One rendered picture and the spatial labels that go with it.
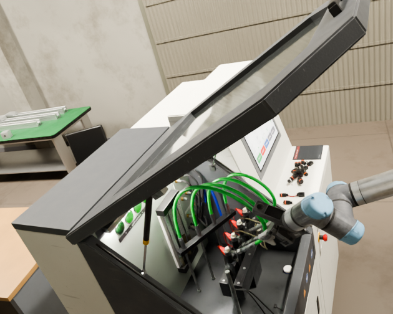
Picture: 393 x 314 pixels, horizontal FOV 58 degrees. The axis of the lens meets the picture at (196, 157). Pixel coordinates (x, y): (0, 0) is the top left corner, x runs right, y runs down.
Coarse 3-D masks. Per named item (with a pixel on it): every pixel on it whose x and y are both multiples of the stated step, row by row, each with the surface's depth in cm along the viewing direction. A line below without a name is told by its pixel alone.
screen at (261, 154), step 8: (272, 120) 205; (264, 128) 194; (272, 128) 202; (248, 136) 175; (256, 136) 183; (264, 136) 191; (272, 136) 200; (280, 136) 210; (248, 144) 173; (256, 144) 181; (264, 144) 189; (272, 144) 197; (248, 152) 172; (256, 152) 179; (264, 152) 187; (272, 152) 195; (256, 160) 177; (264, 160) 185; (256, 168) 175; (264, 168) 183
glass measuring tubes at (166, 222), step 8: (176, 192) 153; (168, 200) 149; (160, 208) 146; (168, 208) 147; (160, 216) 147; (168, 216) 151; (160, 224) 149; (168, 224) 149; (184, 224) 161; (168, 232) 152; (176, 232) 155; (184, 232) 160; (168, 240) 153; (176, 240) 154; (184, 240) 161; (176, 248) 155; (176, 256) 158; (184, 256) 162; (192, 256) 165; (176, 264) 160; (184, 264) 160; (184, 272) 160
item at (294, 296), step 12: (300, 240) 158; (312, 240) 161; (300, 252) 152; (300, 264) 146; (312, 264) 160; (300, 276) 141; (288, 288) 138; (300, 288) 137; (288, 300) 133; (300, 300) 137; (288, 312) 129; (300, 312) 137
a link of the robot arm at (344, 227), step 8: (336, 208) 105; (344, 208) 105; (336, 216) 100; (344, 216) 101; (352, 216) 104; (328, 224) 100; (336, 224) 100; (344, 224) 100; (352, 224) 101; (360, 224) 102; (328, 232) 102; (336, 232) 101; (344, 232) 100; (352, 232) 100; (360, 232) 100; (344, 240) 102; (352, 240) 101
